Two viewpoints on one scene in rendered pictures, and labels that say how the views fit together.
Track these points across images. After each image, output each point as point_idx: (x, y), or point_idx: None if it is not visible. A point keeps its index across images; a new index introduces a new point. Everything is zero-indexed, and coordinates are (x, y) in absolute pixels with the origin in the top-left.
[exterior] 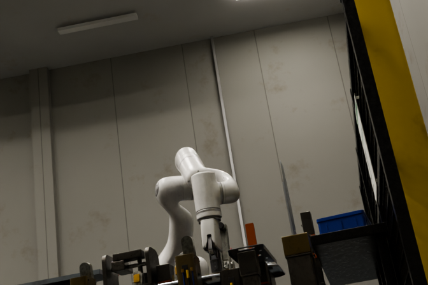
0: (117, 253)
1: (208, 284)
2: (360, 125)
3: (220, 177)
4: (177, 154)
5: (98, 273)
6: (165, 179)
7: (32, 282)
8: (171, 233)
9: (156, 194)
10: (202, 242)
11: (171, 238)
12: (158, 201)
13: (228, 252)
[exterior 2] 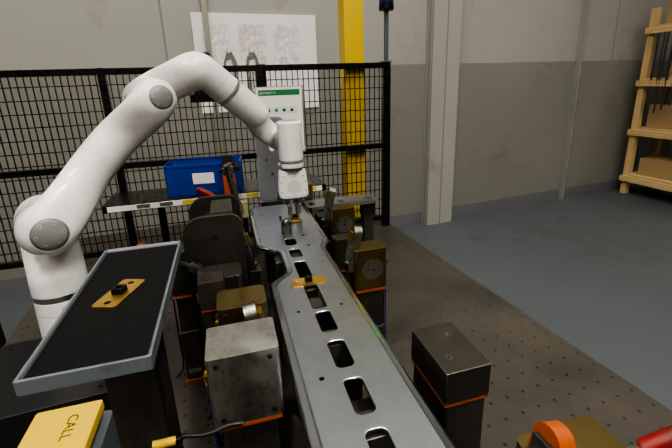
0: (231, 208)
1: (267, 227)
2: (287, 103)
3: (267, 121)
4: (212, 63)
5: (181, 248)
6: (170, 85)
7: (162, 316)
8: (114, 164)
9: (165, 107)
10: (307, 190)
11: (107, 172)
12: (161, 117)
13: (373, 201)
